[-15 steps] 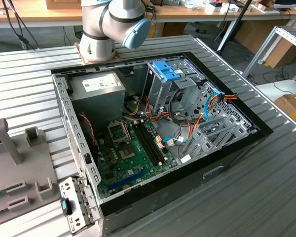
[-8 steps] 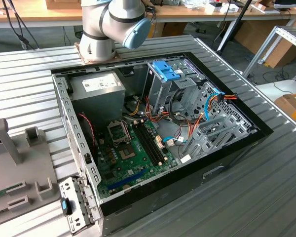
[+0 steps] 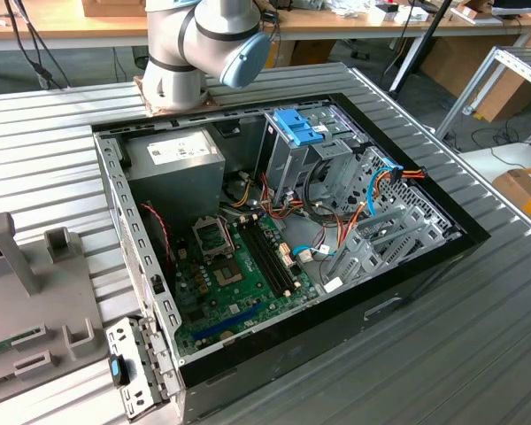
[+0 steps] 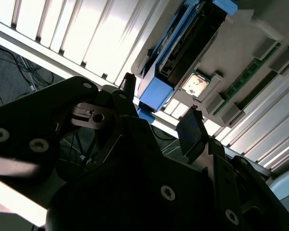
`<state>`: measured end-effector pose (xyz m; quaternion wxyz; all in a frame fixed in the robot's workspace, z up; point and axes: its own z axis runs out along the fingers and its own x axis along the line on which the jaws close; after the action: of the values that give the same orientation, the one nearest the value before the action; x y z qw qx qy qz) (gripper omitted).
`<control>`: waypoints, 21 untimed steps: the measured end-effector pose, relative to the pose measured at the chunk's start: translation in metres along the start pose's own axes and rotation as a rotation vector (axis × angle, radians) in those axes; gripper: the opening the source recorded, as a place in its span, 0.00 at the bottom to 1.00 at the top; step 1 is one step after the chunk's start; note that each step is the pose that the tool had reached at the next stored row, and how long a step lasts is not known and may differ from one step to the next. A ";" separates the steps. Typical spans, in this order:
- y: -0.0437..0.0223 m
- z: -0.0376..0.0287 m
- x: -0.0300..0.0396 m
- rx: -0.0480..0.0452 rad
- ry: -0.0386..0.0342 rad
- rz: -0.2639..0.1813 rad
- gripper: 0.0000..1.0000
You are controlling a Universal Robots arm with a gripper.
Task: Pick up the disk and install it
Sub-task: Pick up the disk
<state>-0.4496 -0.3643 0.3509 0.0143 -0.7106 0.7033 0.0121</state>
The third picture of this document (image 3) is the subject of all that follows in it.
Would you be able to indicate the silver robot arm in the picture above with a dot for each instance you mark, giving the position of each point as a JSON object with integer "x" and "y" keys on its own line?
{"x": 172, "y": 44}

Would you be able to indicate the metal disk bay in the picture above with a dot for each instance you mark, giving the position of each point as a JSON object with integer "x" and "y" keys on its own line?
{"x": 376, "y": 262}

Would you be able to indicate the black RAM slot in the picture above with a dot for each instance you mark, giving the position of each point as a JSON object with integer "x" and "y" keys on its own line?
{"x": 263, "y": 261}
{"x": 276, "y": 254}

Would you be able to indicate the metal drive cage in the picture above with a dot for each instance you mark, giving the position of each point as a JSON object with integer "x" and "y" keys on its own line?
{"x": 287, "y": 168}

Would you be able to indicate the CPU socket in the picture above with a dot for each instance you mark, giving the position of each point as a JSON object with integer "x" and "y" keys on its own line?
{"x": 210, "y": 241}

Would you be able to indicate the square black chipset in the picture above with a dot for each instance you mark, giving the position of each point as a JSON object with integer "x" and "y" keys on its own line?
{"x": 228, "y": 274}

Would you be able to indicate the green motherboard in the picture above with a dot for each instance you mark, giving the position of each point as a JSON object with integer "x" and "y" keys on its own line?
{"x": 243, "y": 301}

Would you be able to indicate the blue plastic drive latch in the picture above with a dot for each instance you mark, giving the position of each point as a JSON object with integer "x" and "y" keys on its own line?
{"x": 296, "y": 126}

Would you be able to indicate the grey power supply unit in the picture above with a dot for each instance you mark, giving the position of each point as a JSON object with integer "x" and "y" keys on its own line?
{"x": 172, "y": 186}

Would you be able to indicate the blue expansion slot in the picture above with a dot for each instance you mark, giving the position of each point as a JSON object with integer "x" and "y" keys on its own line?
{"x": 230, "y": 321}

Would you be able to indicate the black open PC case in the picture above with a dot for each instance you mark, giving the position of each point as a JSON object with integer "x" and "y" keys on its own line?
{"x": 318, "y": 354}

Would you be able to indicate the brown cardboard box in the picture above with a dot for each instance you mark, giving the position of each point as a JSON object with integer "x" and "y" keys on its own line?
{"x": 106, "y": 8}
{"x": 310, "y": 53}

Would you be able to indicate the wooden desk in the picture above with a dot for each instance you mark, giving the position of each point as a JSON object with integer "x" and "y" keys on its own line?
{"x": 336, "y": 25}
{"x": 48, "y": 24}

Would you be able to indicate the blue black latch tab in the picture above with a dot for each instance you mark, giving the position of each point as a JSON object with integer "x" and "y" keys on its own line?
{"x": 114, "y": 369}

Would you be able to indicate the small white box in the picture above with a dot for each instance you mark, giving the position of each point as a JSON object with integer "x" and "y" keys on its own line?
{"x": 413, "y": 14}
{"x": 380, "y": 17}

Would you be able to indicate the grey parts rack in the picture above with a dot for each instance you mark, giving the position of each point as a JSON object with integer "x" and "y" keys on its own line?
{"x": 48, "y": 301}

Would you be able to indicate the black slanted stand pole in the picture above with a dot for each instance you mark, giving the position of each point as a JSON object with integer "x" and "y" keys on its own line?
{"x": 434, "y": 24}

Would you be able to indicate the cardboard box with label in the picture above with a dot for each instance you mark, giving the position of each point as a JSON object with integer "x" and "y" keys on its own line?
{"x": 522, "y": 190}

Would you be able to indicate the beige flat box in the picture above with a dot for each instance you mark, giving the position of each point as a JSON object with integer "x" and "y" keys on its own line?
{"x": 478, "y": 18}

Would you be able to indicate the dark monitor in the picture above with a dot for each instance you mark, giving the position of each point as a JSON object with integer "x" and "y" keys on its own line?
{"x": 522, "y": 8}

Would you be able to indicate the brown square base plate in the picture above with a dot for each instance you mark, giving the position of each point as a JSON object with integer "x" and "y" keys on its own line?
{"x": 159, "y": 112}

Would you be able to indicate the silver slot retention bracket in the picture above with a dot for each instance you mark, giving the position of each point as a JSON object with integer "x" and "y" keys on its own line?
{"x": 155, "y": 354}

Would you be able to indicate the aluminium frame shelf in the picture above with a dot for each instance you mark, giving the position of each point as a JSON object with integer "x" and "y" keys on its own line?
{"x": 474, "y": 88}

